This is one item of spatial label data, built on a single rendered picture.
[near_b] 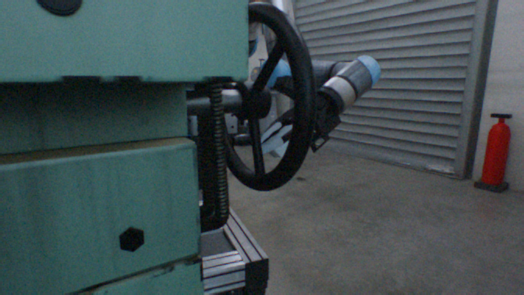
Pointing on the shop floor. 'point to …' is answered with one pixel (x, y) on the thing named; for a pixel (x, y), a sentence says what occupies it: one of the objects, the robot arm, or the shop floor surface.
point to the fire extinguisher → (496, 156)
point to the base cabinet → (160, 281)
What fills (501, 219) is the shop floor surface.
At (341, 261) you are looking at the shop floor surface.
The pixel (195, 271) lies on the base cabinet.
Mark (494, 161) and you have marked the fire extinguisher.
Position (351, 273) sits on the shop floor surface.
